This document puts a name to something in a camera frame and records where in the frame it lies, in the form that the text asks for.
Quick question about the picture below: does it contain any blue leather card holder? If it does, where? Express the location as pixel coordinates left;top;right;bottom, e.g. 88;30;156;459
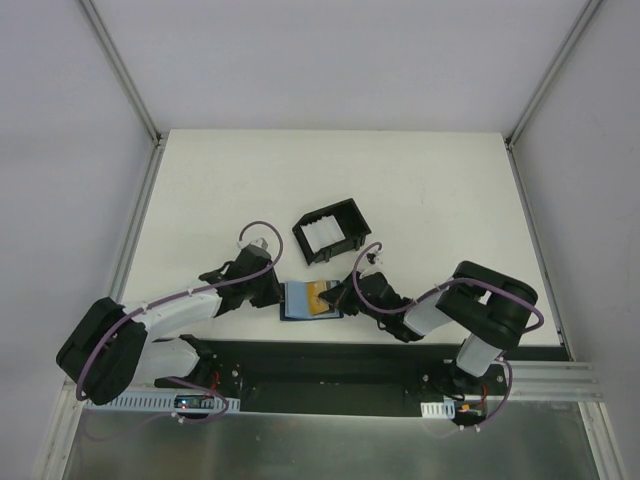
280;281;315;322

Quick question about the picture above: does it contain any right aluminium frame post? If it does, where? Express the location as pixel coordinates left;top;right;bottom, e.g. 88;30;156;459
503;0;609;149

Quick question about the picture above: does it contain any left white cable duct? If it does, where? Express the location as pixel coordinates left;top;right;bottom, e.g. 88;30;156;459
86;391;241;415

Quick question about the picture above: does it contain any purple cable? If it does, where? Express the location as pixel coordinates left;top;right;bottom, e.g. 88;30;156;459
352;242;545;435
74;220;286;441

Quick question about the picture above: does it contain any black plastic card rack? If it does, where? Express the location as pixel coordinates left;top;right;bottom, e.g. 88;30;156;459
292;198;371;265

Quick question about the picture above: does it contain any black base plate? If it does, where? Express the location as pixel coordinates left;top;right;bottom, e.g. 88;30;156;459
153;337;506;416

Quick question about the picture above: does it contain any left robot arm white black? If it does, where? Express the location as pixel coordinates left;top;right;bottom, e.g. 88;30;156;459
55;244;281;405

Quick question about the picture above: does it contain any aluminium frame post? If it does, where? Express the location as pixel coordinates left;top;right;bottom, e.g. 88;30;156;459
74;0;169;146
503;0;609;149

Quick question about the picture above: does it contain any white cable duct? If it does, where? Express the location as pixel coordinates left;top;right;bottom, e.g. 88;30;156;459
86;391;241;415
420;399;456;420

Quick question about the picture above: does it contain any left aluminium frame post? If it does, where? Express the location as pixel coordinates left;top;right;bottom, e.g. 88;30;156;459
74;0;169;146

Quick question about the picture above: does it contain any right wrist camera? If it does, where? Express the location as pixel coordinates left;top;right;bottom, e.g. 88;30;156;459
364;251;383;275

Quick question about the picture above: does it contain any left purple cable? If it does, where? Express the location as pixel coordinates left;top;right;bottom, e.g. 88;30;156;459
74;220;286;441

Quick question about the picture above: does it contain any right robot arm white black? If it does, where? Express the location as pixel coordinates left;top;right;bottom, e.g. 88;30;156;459
318;261;544;400

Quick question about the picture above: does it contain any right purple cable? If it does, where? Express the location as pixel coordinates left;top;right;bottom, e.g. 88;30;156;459
352;242;545;435

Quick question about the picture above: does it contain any right white cable duct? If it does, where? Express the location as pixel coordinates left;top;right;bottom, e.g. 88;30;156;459
420;399;456;420

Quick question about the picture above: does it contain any gold credit card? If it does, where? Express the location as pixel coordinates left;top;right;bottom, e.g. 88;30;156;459
305;280;340;320

